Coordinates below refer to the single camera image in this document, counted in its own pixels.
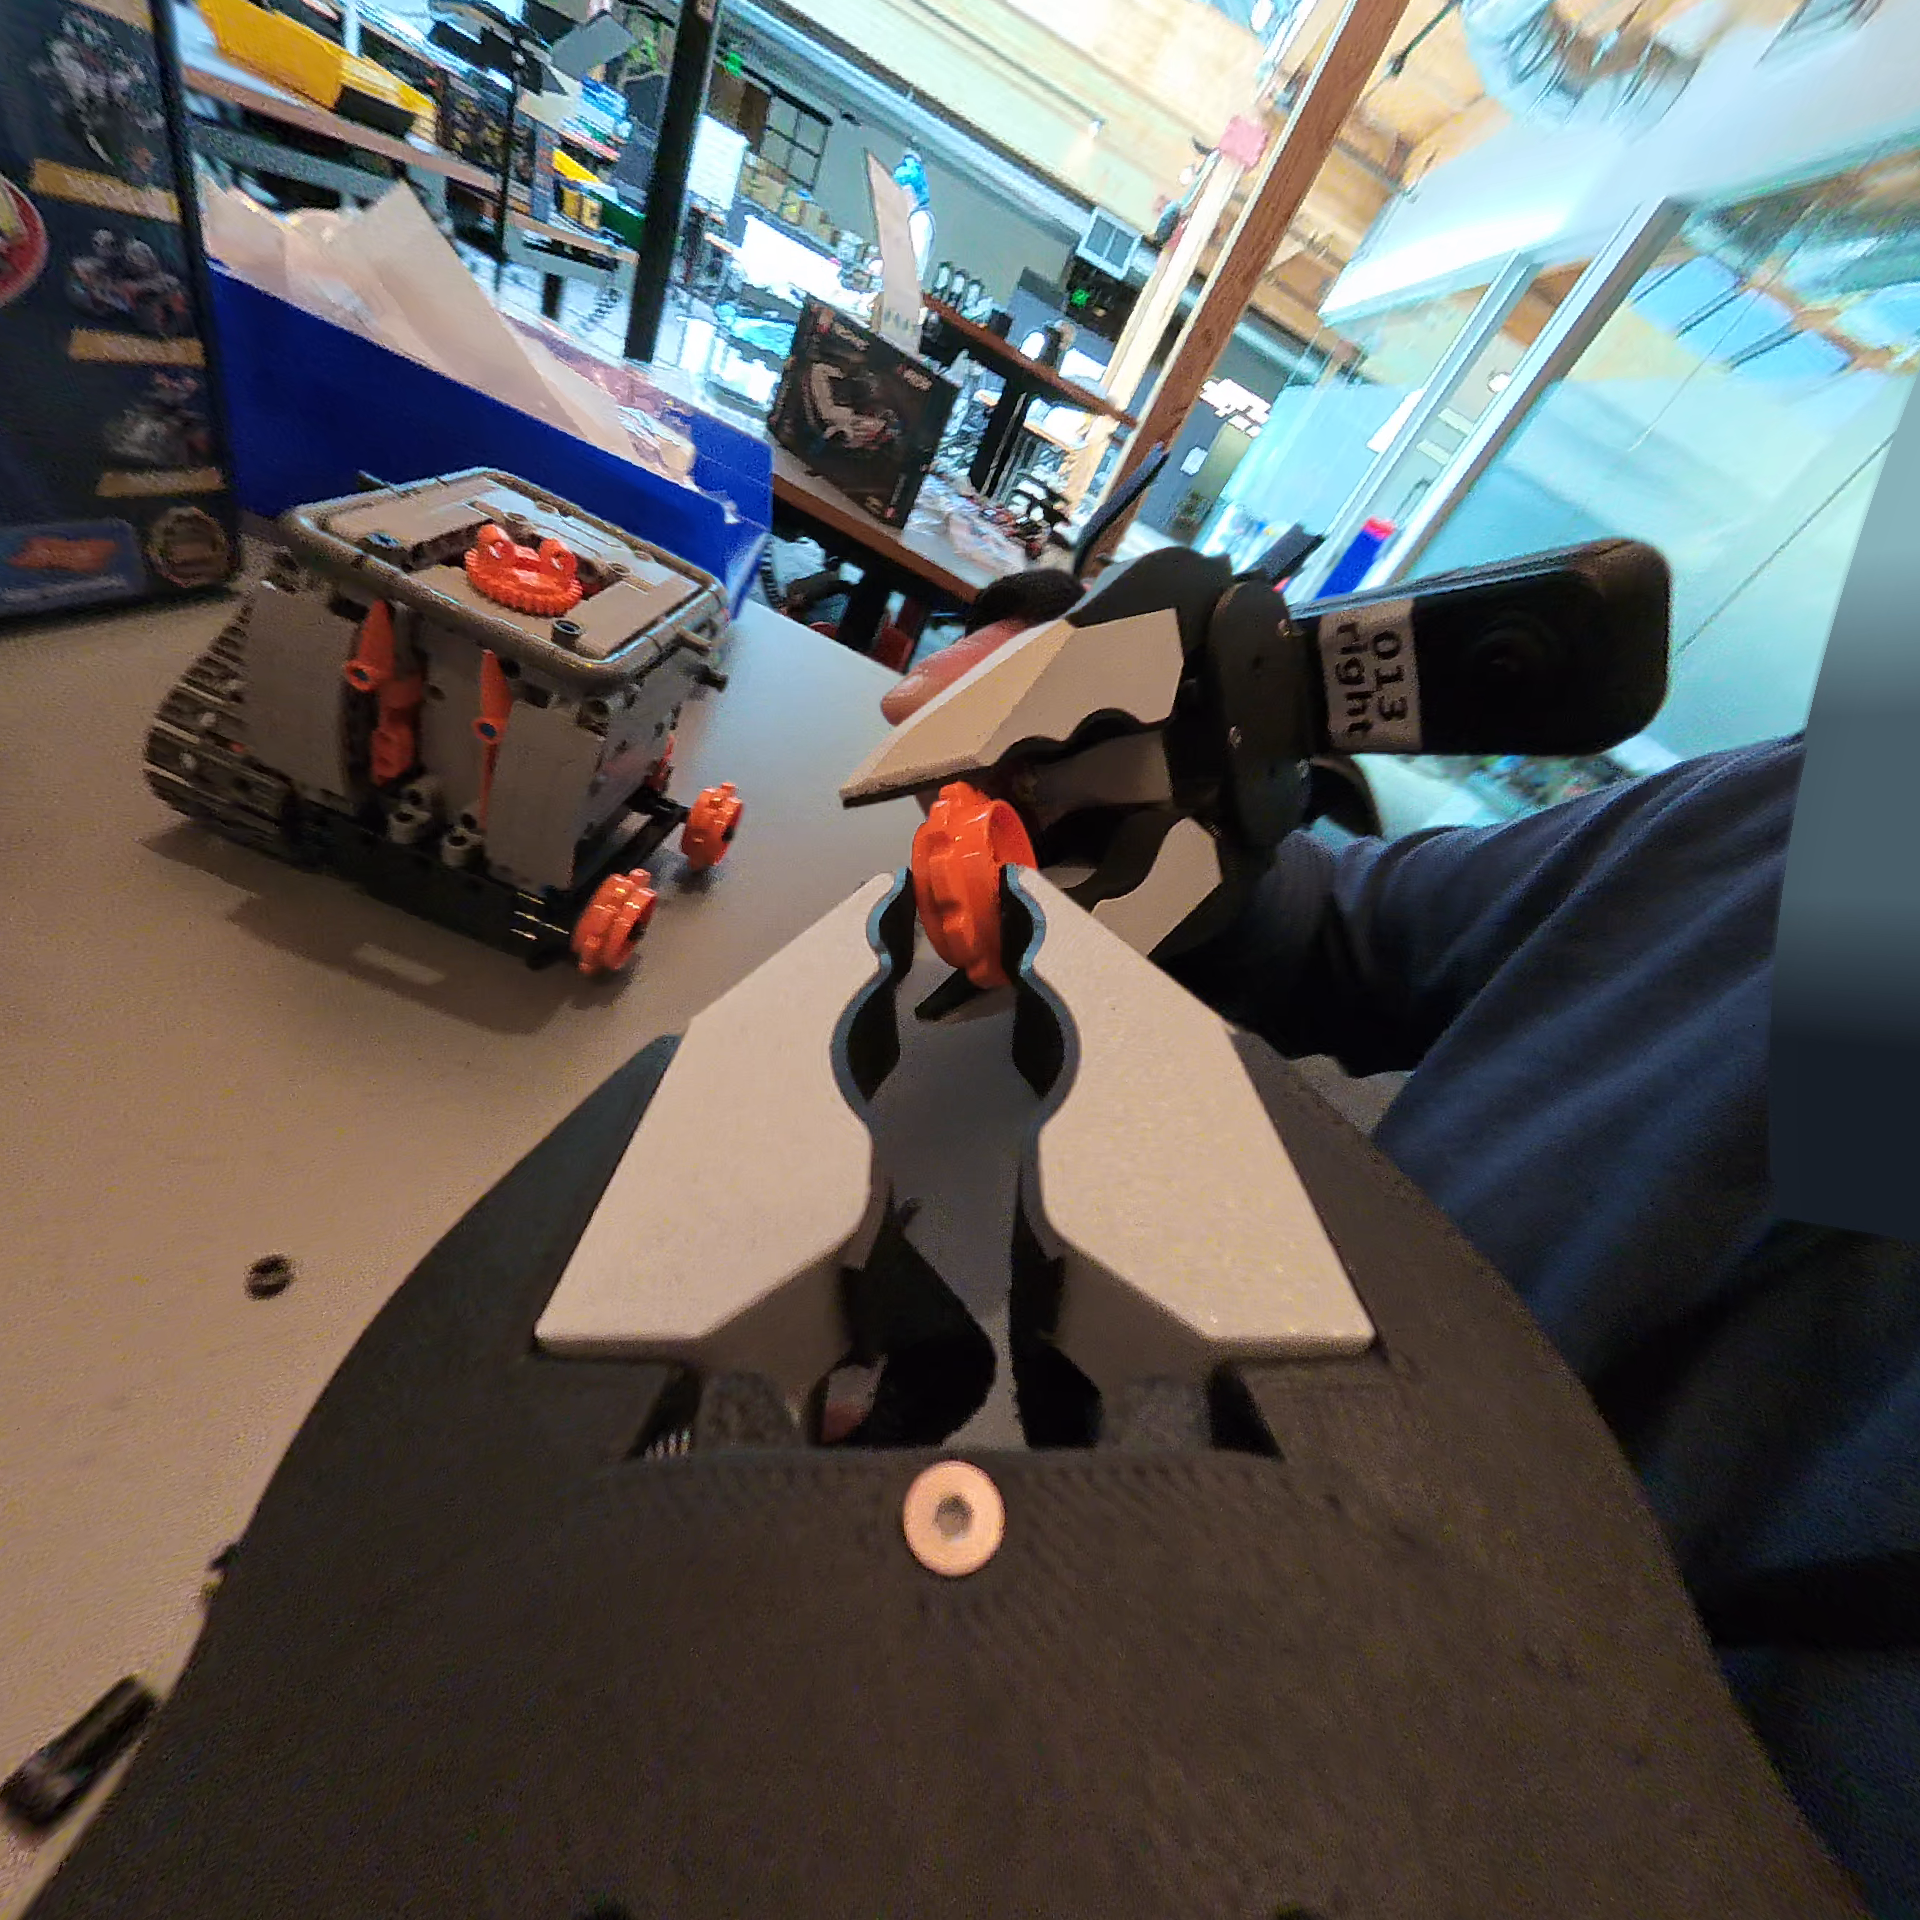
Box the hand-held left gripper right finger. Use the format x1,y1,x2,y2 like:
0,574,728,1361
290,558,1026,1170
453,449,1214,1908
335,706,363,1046
995,864,1375,1402

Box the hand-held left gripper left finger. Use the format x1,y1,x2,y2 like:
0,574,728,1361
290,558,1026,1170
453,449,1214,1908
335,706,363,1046
535,872,924,1373

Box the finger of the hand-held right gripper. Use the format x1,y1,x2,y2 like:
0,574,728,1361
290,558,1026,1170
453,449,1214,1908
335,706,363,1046
833,614,1193,822
1032,816,1237,968

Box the orange gear-edged wheel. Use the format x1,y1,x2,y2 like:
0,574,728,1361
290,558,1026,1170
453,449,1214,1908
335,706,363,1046
908,784,1038,990

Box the person's right forearm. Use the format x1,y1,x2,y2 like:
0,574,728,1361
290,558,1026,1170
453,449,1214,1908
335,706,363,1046
1194,735,1800,1082

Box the person's right hand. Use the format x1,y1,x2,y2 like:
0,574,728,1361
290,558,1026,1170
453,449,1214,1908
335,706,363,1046
876,614,1054,726

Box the black printed box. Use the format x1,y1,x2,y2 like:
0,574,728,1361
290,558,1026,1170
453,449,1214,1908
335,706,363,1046
769,295,962,528

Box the toy vehicle with orange wheels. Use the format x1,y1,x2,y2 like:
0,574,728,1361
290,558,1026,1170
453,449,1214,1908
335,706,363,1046
143,470,748,978

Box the black pole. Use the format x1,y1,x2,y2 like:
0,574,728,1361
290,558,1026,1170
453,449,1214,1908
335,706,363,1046
624,0,722,359

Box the blue bin with clear bags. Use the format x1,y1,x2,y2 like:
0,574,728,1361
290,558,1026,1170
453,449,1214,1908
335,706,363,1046
201,179,773,606

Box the storage shelves with bins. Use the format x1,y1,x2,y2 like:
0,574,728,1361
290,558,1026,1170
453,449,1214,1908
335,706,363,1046
186,0,648,297

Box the dark grey short bent liftarm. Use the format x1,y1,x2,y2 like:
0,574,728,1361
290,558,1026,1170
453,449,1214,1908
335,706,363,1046
0,1678,160,1830

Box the printed toy packaging box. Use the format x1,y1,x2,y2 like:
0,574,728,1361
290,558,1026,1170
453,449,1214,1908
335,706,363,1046
0,0,240,614

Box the wooden post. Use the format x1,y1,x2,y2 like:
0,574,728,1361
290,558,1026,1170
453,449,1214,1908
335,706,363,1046
1075,0,1413,583

